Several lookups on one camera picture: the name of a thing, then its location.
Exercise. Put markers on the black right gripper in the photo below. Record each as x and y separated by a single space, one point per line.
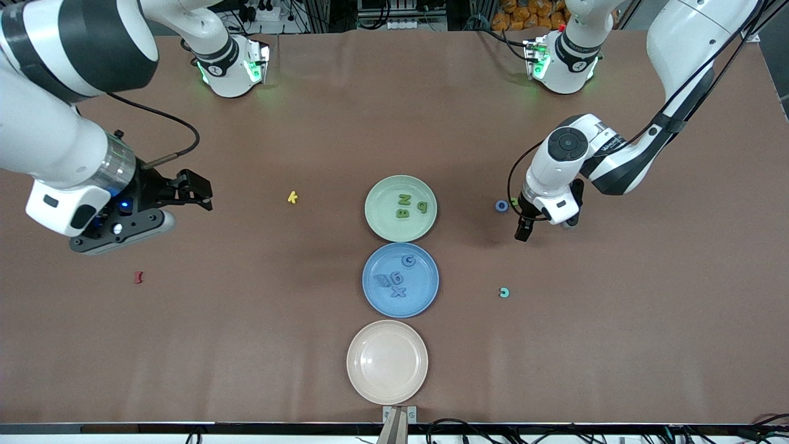
150 189

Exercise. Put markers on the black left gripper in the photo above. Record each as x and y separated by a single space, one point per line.
524 229

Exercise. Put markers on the yellow foam letter K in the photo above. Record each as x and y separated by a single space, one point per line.
293 197

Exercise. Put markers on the green foam letter N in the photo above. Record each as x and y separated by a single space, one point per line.
404 198

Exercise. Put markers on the blue foam capital G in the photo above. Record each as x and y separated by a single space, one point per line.
404 261

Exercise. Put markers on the blue foam lowercase g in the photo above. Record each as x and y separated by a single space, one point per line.
399 280

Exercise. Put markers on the blue foam plus sign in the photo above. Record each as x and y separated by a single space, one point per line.
399 291

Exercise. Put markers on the blue foam bar piece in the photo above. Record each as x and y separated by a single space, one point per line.
382 281

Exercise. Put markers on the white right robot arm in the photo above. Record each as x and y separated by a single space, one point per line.
49 142

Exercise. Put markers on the blue foam letter O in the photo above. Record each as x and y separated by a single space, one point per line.
497 206

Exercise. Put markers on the red foam letter I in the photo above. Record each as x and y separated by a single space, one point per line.
138 277

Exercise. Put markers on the blue plate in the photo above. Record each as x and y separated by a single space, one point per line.
422 290

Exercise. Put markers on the pale green plate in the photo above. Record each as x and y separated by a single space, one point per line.
382 213

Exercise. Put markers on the brown table cover sheet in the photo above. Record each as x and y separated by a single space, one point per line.
277 370

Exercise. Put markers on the beige plate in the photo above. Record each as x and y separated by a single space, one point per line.
387 362

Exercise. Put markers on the white power strip with plugs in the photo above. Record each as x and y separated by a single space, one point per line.
268 13

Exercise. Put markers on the pile of orange objects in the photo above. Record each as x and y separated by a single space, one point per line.
524 15

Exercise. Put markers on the black equipment behind table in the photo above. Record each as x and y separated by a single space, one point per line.
370 9

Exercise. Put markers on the grey metal mount bracket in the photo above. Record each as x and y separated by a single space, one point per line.
412 414

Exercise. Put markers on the tan camera post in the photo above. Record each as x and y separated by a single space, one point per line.
394 431

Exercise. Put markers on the aluminium frame extrusion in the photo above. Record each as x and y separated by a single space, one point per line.
753 37

